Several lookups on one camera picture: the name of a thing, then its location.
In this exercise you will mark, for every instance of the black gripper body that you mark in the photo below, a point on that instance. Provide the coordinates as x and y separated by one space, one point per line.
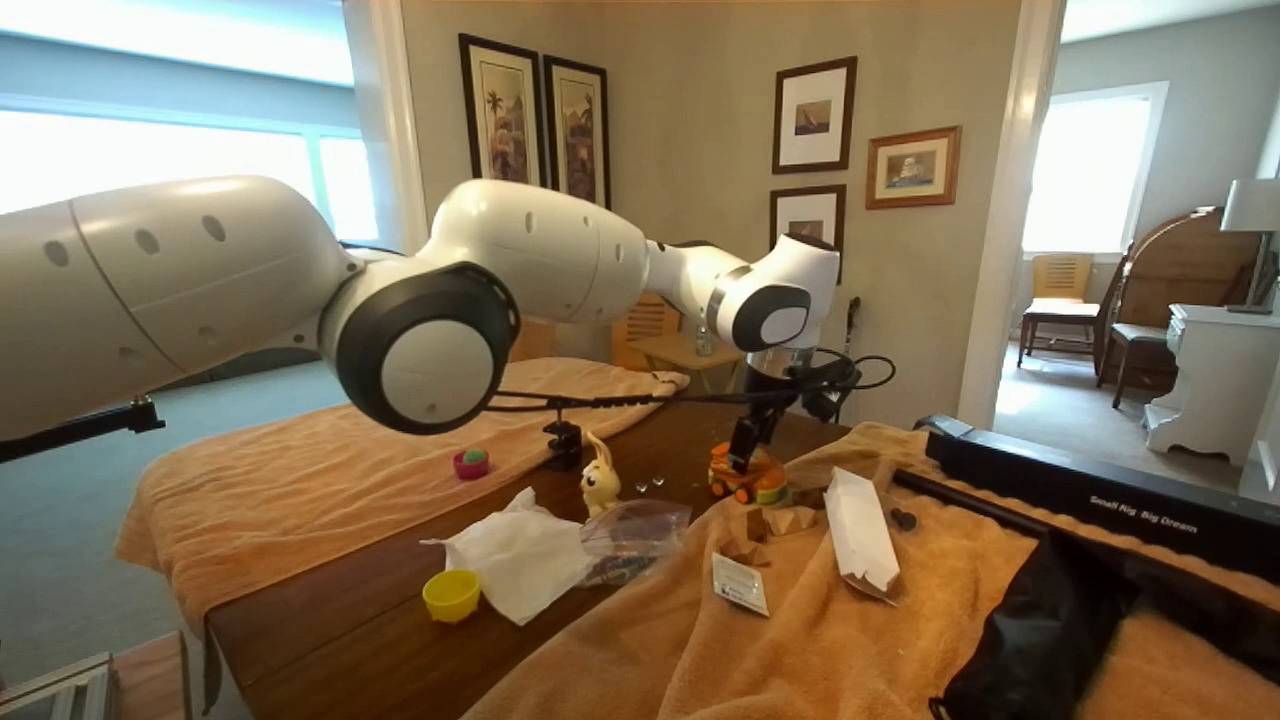
770 392

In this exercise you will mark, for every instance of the orange tiger toy car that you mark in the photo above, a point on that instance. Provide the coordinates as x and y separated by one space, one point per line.
747 481

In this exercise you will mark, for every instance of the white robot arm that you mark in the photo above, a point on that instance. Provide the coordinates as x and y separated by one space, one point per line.
200 282

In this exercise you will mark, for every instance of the cream plush animal toy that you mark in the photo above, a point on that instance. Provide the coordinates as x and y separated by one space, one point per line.
601 481

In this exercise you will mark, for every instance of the brown wooden block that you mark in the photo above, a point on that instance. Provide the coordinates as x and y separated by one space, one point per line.
748 524

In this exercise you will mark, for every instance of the tan wooden chair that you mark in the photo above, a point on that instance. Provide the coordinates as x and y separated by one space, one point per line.
663 340

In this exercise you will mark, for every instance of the long white box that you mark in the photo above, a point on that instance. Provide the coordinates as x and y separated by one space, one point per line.
860 535

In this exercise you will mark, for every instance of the clear plastic bag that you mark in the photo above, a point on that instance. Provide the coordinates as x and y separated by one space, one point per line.
643 535

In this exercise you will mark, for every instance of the small white card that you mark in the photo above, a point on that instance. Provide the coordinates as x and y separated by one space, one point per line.
743 587

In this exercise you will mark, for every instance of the tan towel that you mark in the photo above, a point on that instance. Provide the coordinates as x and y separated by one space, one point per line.
827 653
292 495

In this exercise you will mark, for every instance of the green spiky ball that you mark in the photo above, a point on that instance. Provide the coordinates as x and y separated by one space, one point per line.
469 459

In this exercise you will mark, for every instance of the pink plastic bowl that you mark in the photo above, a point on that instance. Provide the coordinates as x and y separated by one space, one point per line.
469 468

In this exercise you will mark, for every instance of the cushioned wooden chair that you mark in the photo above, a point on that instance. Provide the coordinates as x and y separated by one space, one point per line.
1060 306

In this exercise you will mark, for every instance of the yellow plastic cup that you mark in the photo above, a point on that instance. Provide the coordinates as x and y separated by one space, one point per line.
449 599

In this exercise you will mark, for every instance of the black bag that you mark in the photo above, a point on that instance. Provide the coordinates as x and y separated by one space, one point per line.
1041 641

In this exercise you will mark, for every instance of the white cabinet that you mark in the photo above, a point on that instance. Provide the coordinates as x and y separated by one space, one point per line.
1222 386

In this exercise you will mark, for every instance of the black mounting rod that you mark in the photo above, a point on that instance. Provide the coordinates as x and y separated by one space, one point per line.
82 431

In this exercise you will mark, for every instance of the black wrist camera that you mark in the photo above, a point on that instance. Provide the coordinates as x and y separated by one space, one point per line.
827 386

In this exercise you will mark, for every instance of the black frame with white mat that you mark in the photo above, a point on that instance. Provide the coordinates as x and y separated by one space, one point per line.
811 214
812 117

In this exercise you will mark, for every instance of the wooden picture frame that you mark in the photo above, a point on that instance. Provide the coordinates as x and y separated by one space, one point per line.
914 169

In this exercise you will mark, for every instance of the tall black picture frame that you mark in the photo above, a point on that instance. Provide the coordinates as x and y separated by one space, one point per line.
503 115
577 133

